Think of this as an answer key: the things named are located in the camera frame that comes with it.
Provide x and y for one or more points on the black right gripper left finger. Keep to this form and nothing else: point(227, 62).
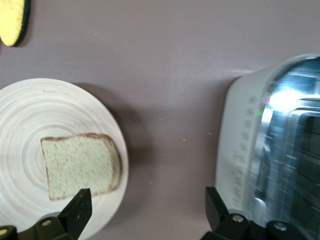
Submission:
point(72, 215)

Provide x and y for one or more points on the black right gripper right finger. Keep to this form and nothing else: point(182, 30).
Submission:
point(225, 220)

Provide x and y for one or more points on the round pale wooden plate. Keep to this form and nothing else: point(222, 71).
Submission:
point(50, 112)

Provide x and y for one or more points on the cream and chrome toaster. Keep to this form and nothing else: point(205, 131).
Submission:
point(280, 150)

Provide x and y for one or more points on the yellow quilted oven mitt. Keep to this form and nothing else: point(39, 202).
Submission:
point(11, 22)

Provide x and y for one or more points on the slice of brown bread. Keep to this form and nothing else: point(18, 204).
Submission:
point(80, 165)

